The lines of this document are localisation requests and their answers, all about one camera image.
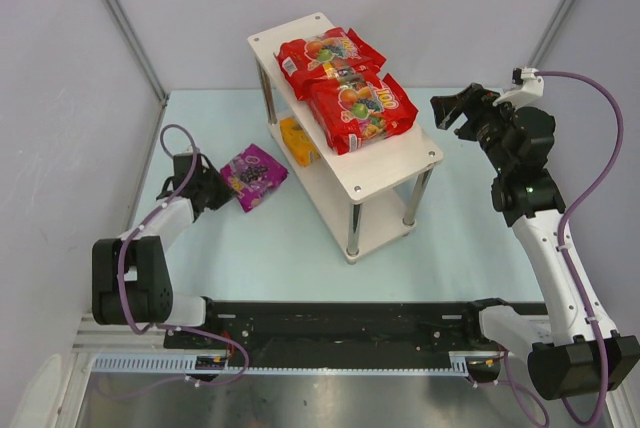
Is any aluminium rail with cable duct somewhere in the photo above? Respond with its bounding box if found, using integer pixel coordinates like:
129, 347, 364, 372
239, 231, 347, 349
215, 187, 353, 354
72, 315, 616, 378

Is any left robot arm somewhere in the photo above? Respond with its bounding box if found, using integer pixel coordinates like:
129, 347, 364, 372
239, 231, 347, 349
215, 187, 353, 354
91, 153, 233, 331

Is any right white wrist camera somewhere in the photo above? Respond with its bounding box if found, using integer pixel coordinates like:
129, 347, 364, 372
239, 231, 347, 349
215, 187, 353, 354
493, 67, 544, 109

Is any purple candy bag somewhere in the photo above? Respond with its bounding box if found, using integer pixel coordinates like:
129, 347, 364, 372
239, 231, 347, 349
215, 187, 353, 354
220, 144, 289, 213

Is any white two-tier shelf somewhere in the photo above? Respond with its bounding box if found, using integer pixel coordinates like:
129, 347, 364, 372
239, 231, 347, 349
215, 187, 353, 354
247, 12, 444, 264

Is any orange mango candy bag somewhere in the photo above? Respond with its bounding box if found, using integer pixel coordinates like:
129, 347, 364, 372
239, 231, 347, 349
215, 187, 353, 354
279, 117, 320, 167

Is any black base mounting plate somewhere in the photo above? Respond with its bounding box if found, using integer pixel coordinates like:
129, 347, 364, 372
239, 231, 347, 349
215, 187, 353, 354
197, 300, 500, 350

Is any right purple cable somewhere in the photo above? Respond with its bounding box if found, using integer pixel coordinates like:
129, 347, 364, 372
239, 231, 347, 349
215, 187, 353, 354
499, 67, 626, 424

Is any red candy bag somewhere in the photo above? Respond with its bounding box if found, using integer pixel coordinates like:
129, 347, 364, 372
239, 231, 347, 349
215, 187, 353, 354
274, 27, 386, 101
308, 71, 418, 155

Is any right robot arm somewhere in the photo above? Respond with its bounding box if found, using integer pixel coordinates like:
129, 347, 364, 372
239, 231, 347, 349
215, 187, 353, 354
430, 83, 639, 400

